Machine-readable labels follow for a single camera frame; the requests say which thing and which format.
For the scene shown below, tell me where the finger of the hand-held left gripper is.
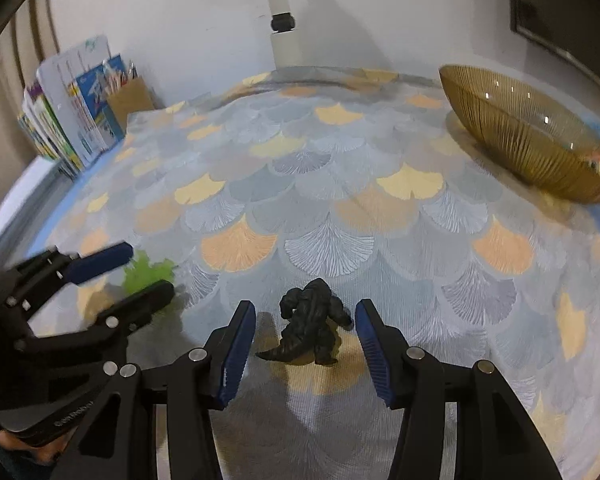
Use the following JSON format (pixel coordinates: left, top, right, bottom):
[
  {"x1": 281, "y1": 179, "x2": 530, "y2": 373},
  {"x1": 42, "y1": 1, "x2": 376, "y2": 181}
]
[
  {"x1": 0, "y1": 241, "x2": 134, "y2": 321},
  {"x1": 12, "y1": 280, "x2": 176, "y2": 361}
]

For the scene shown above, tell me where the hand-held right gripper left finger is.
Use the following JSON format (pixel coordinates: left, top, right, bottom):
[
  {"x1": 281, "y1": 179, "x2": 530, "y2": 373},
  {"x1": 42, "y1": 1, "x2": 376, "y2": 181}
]
[{"x1": 55, "y1": 299, "x2": 257, "y2": 480}]

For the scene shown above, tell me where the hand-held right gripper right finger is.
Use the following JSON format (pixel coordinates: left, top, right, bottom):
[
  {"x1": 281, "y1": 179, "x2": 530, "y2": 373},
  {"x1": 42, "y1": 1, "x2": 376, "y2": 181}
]
[{"x1": 355, "y1": 298, "x2": 563, "y2": 480}]

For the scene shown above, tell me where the light green dinosaur figure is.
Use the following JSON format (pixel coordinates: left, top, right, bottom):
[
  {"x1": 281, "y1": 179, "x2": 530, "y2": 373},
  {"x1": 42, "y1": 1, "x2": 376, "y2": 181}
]
[{"x1": 122, "y1": 251, "x2": 177, "y2": 297}]

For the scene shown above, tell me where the black dinosaur figure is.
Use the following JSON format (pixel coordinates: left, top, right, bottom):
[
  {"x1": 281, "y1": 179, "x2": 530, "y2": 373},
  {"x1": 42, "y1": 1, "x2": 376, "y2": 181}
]
[{"x1": 255, "y1": 277, "x2": 355, "y2": 367}]

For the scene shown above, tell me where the amber glass bowl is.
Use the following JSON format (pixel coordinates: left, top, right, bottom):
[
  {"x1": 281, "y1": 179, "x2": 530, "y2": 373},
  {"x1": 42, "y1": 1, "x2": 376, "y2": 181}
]
[{"x1": 439, "y1": 63, "x2": 600, "y2": 204}]

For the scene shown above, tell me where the person's left hand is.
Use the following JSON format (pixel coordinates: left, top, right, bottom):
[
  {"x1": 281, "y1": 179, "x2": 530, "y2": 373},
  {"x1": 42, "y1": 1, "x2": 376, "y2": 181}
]
[{"x1": 0, "y1": 430, "x2": 73, "y2": 466}]

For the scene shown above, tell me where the row of books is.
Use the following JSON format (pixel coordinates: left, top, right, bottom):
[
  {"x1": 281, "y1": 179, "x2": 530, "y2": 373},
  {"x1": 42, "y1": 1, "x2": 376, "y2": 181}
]
[{"x1": 16, "y1": 35, "x2": 127, "y2": 178}]

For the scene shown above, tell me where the brown pen holder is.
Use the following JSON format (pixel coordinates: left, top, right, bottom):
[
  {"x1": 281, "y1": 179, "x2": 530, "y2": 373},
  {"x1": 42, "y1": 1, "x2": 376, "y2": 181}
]
[{"x1": 105, "y1": 77, "x2": 156, "y2": 133}]

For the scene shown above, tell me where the fan-patterned tablecloth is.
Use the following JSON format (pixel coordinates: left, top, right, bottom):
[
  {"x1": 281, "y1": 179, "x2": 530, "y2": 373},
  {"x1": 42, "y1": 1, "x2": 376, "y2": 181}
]
[{"x1": 0, "y1": 66, "x2": 600, "y2": 480}]

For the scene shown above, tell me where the bunch of pens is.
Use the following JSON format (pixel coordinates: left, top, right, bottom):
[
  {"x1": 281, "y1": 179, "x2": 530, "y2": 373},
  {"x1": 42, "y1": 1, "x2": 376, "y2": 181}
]
[{"x1": 102, "y1": 58, "x2": 140, "y2": 95}]

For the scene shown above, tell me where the white desk lamp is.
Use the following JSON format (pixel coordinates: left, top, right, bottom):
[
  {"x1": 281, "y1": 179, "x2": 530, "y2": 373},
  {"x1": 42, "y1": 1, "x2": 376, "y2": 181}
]
[{"x1": 260, "y1": 0, "x2": 303, "y2": 70}]

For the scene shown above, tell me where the black lamp clamp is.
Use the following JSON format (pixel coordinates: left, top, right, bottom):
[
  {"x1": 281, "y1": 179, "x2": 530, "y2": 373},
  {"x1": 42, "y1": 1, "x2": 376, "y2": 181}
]
[{"x1": 271, "y1": 11, "x2": 297, "y2": 34}]

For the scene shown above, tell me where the black wall television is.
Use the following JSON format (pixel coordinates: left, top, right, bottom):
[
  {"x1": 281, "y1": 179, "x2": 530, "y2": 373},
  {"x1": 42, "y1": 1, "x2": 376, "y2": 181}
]
[{"x1": 504, "y1": 0, "x2": 600, "y2": 73}]

